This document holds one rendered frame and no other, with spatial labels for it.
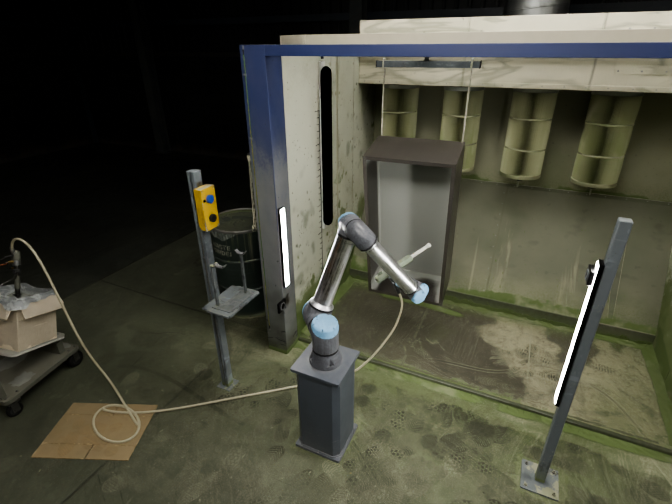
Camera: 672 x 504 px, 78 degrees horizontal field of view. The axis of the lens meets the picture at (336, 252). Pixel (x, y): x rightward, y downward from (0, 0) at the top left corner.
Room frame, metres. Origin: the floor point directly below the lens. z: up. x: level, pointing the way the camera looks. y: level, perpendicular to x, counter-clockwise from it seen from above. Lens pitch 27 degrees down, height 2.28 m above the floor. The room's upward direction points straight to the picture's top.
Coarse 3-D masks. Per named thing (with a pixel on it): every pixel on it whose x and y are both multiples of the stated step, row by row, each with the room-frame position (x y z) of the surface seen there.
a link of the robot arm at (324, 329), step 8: (312, 320) 1.89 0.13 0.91; (320, 320) 1.88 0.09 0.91; (328, 320) 1.89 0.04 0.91; (336, 320) 1.90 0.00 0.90; (312, 328) 1.84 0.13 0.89; (320, 328) 1.82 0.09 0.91; (328, 328) 1.82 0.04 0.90; (336, 328) 1.84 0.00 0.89; (312, 336) 1.85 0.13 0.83; (320, 336) 1.80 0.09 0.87; (328, 336) 1.80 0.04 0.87; (336, 336) 1.83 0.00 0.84; (312, 344) 1.85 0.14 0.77; (320, 344) 1.80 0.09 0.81; (328, 344) 1.80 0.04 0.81; (336, 344) 1.83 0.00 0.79; (320, 352) 1.80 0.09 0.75; (328, 352) 1.80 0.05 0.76
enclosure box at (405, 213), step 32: (384, 160) 2.63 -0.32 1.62; (416, 160) 2.56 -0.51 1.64; (448, 160) 2.52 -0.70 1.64; (384, 192) 3.07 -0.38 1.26; (416, 192) 2.97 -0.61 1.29; (448, 192) 2.87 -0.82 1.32; (384, 224) 3.13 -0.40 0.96; (416, 224) 3.02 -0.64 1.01; (448, 224) 2.54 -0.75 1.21; (416, 256) 3.08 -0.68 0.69; (448, 256) 2.68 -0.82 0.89; (384, 288) 2.93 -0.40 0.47
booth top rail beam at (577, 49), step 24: (288, 48) 2.60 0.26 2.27; (312, 48) 2.53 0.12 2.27; (336, 48) 2.47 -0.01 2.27; (360, 48) 2.41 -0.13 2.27; (384, 48) 2.35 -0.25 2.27; (408, 48) 2.30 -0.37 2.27; (432, 48) 2.25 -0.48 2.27; (456, 48) 2.20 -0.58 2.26; (480, 48) 2.15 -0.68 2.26; (504, 48) 2.10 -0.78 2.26; (528, 48) 2.06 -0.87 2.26; (552, 48) 2.02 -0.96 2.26; (576, 48) 1.98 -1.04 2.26; (600, 48) 1.94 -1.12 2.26; (624, 48) 1.90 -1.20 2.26; (648, 48) 1.87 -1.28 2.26
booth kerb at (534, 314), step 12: (360, 276) 3.77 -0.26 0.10; (456, 300) 3.34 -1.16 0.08; (468, 300) 3.30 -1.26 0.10; (480, 300) 3.25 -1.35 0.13; (492, 300) 3.21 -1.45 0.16; (504, 312) 3.16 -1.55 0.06; (516, 312) 3.11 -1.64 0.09; (528, 312) 3.07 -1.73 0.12; (540, 312) 3.03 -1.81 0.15; (552, 312) 3.00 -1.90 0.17; (552, 324) 2.98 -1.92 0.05; (564, 324) 2.94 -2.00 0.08; (576, 324) 2.91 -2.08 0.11; (600, 324) 2.84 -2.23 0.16; (612, 336) 2.79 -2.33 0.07; (624, 336) 2.75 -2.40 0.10; (636, 336) 2.72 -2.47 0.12; (648, 336) 2.69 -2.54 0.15
